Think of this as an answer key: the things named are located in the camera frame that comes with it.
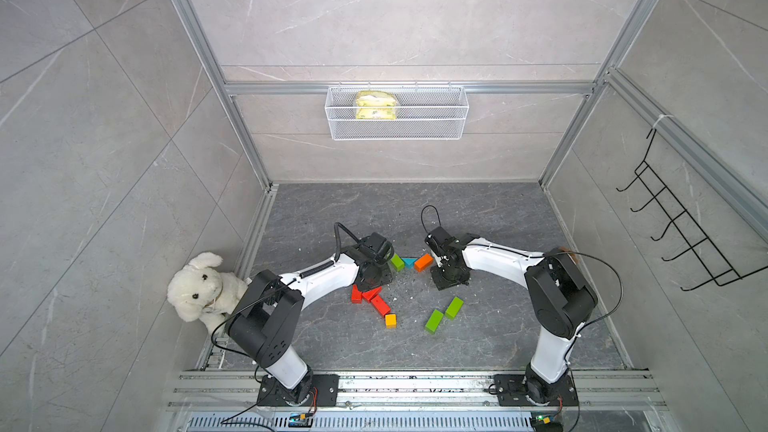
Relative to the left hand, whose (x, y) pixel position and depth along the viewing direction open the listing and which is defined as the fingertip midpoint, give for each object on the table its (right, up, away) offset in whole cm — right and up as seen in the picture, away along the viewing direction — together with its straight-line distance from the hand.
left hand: (388, 274), depth 90 cm
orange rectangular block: (+11, +3, +4) cm, 12 cm away
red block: (-9, -6, -2) cm, 11 cm away
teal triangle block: (+7, +3, +5) cm, 9 cm away
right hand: (+18, -3, +3) cm, 18 cm away
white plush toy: (-48, 0, -16) cm, 50 cm away
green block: (+3, +3, +5) cm, 7 cm away
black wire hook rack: (+68, +8, -30) cm, 75 cm away
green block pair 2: (+13, -12, -7) cm, 19 cm away
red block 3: (-2, -9, -2) cm, 9 cm away
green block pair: (+20, -9, -4) cm, 22 cm away
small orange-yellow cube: (+1, -12, -6) cm, 14 cm away
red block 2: (-5, -5, -2) cm, 8 cm away
